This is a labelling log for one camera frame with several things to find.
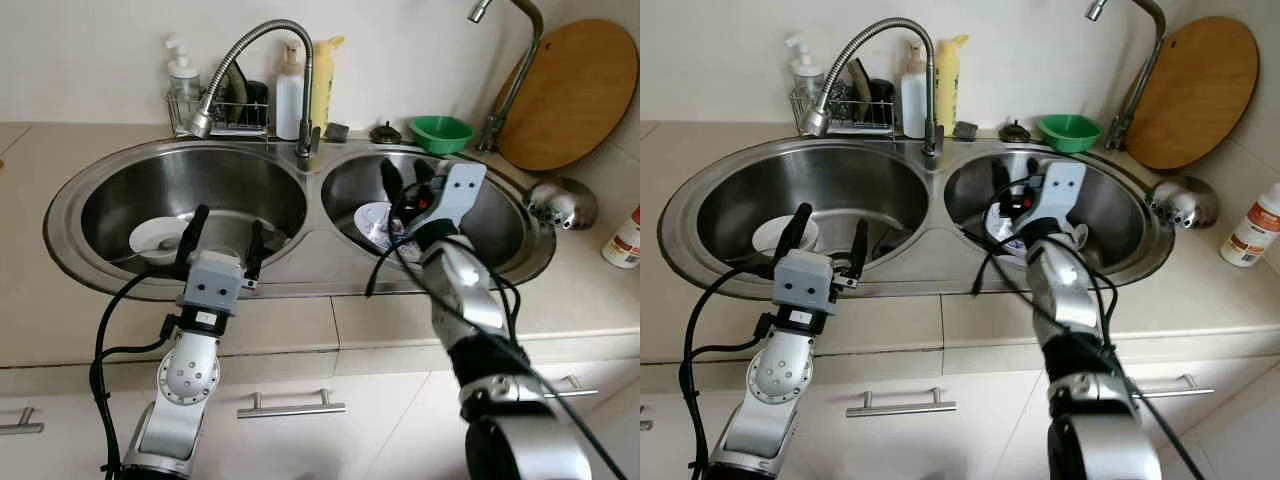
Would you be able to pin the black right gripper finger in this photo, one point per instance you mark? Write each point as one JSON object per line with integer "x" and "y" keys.
{"x": 998, "y": 180}
{"x": 424, "y": 176}
{"x": 391, "y": 180}
{"x": 1034, "y": 173}

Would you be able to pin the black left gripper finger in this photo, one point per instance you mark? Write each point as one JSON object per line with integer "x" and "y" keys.
{"x": 798, "y": 228}
{"x": 257, "y": 245}
{"x": 858, "y": 248}
{"x": 197, "y": 228}

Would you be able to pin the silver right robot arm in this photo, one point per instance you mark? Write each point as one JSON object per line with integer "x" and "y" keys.
{"x": 1060, "y": 290}
{"x": 470, "y": 290}

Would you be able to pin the white kitchen base cabinet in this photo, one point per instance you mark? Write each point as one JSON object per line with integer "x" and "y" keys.
{"x": 300, "y": 450}
{"x": 920, "y": 450}

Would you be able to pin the dark sink stopper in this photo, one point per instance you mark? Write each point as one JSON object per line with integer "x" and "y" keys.
{"x": 385, "y": 133}
{"x": 1015, "y": 131}

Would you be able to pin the green plastic bowl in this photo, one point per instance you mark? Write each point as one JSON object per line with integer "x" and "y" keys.
{"x": 440, "y": 130}
{"x": 1068, "y": 128}

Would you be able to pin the stainless steel double sink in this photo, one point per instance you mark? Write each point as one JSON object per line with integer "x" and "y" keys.
{"x": 925, "y": 245}
{"x": 310, "y": 240}

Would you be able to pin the dark grey sponge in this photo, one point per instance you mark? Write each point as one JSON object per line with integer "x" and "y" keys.
{"x": 335, "y": 131}
{"x": 965, "y": 130}

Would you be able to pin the yellow detergent bottle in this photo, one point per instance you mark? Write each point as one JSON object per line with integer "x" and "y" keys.
{"x": 322, "y": 90}
{"x": 948, "y": 90}

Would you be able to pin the silver flexible gooseneck faucet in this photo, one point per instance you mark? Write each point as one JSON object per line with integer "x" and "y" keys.
{"x": 930, "y": 100}
{"x": 308, "y": 100}

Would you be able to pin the white detergent bottle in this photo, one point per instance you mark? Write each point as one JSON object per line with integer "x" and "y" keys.
{"x": 912, "y": 100}
{"x": 288, "y": 100}

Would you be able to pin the tall dark metal faucet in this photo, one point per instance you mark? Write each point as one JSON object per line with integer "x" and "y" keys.
{"x": 515, "y": 90}
{"x": 1140, "y": 85}

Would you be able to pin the black cup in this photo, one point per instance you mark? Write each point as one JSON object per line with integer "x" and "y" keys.
{"x": 259, "y": 100}
{"x": 882, "y": 98}

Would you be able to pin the stainless steel strainer ladle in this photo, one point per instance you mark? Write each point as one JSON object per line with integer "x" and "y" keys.
{"x": 1190, "y": 200}
{"x": 570, "y": 200}

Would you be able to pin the clear soap pump bottle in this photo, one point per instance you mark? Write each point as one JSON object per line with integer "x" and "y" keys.
{"x": 183, "y": 80}
{"x": 805, "y": 78}

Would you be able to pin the dark scouring pad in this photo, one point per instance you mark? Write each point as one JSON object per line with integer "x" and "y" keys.
{"x": 860, "y": 82}
{"x": 238, "y": 85}

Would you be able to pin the round wooden cutting board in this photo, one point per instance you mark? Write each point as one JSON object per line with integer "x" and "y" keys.
{"x": 580, "y": 90}
{"x": 1195, "y": 90}

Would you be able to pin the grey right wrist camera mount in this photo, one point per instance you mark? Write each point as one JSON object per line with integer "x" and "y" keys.
{"x": 1062, "y": 190}
{"x": 462, "y": 195}

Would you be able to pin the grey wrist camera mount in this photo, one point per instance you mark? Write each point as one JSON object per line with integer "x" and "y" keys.
{"x": 1062, "y": 190}
{"x": 210, "y": 285}
{"x": 805, "y": 285}
{"x": 462, "y": 195}

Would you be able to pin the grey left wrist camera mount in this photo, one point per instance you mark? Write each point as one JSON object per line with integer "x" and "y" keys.
{"x": 210, "y": 285}
{"x": 805, "y": 285}

